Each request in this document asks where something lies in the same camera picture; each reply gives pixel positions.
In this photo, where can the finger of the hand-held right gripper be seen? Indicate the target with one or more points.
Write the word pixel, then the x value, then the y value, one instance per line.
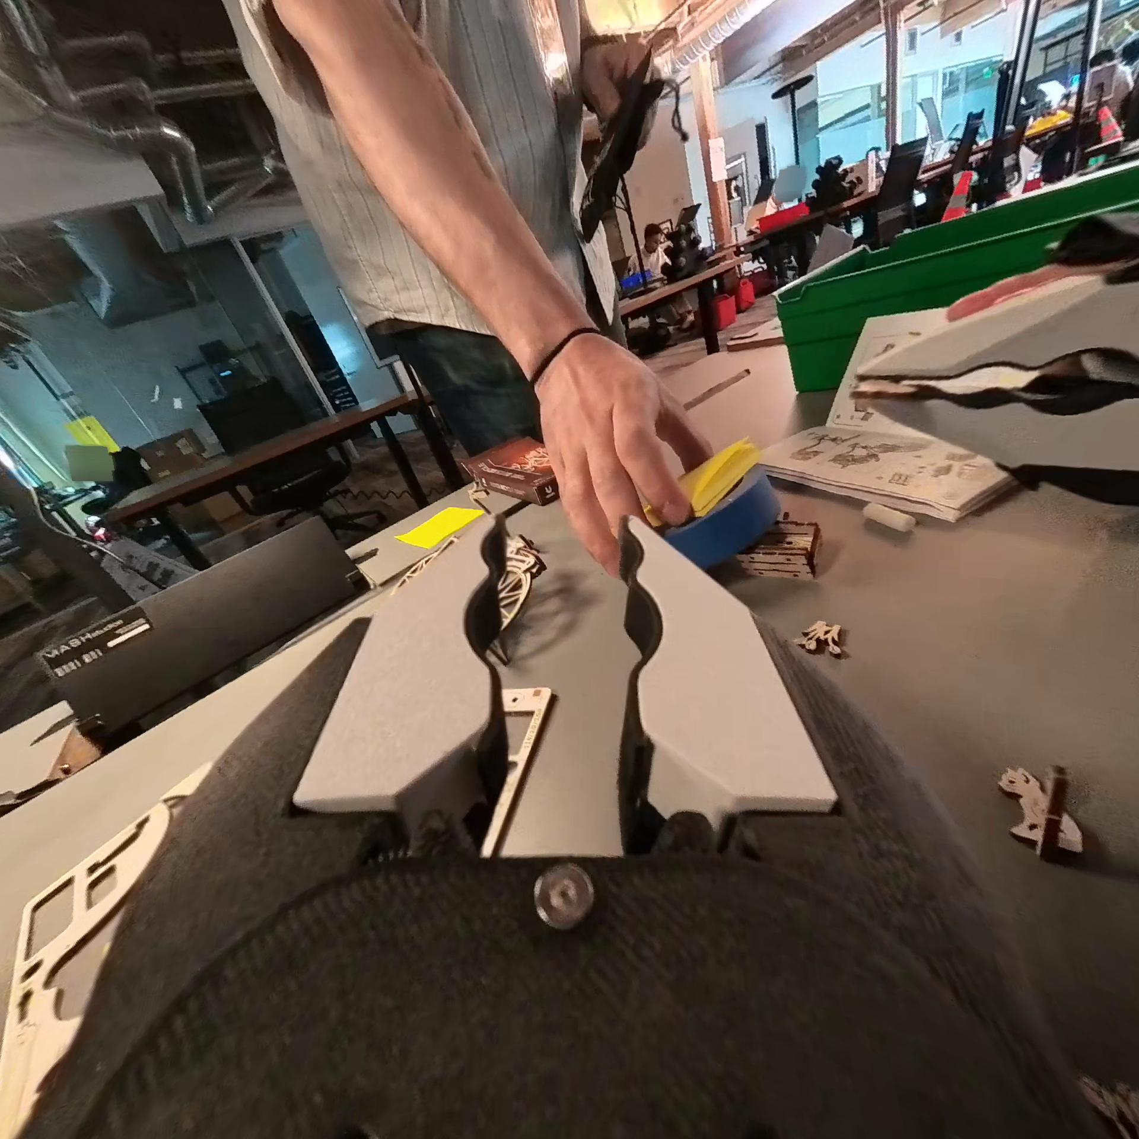
pixel 1005 334
pixel 1085 444

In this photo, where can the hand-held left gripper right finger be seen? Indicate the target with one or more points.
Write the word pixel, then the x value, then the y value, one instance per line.
pixel 729 712

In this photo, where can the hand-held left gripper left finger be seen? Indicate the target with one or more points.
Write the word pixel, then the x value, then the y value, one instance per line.
pixel 409 712

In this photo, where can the toothed wooden rod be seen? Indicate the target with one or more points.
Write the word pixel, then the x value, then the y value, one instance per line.
pixel 1055 814

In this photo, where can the another person's forearm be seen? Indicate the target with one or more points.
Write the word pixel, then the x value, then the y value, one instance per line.
pixel 427 195

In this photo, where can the wooden cart model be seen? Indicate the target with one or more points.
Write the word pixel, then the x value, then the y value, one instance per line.
pixel 516 578

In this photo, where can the person's right hand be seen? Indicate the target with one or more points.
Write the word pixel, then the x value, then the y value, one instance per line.
pixel 1005 293

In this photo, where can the green plastic bin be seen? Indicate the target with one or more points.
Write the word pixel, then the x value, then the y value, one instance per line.
pixel 934 285

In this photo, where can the instruction booklet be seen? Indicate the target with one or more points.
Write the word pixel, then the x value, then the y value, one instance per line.
pixel 890 466

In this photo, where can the blue tape roll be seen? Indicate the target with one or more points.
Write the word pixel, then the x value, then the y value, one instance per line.
pixel 729 529

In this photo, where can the single yellow sticky note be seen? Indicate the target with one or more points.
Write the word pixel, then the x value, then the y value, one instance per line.
pixel 441 527

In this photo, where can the black equipment case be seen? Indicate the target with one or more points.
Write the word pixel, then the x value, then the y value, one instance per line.
pixel 231 605

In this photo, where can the white cylinder eraser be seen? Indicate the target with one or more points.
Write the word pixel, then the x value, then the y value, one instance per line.
pixel 888 519

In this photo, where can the yellow sticky note pad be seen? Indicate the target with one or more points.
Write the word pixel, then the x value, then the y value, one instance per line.
pixel 721 471

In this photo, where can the dark red box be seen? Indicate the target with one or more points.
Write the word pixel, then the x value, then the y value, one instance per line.
pixel 516 466

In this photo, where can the wooden strip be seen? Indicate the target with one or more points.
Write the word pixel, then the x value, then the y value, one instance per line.
pixel 716 388

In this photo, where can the brown background table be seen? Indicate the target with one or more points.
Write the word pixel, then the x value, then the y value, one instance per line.
pixel 266 449

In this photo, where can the silver ceiling duct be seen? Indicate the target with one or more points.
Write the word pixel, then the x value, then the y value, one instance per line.
pixel 168 151

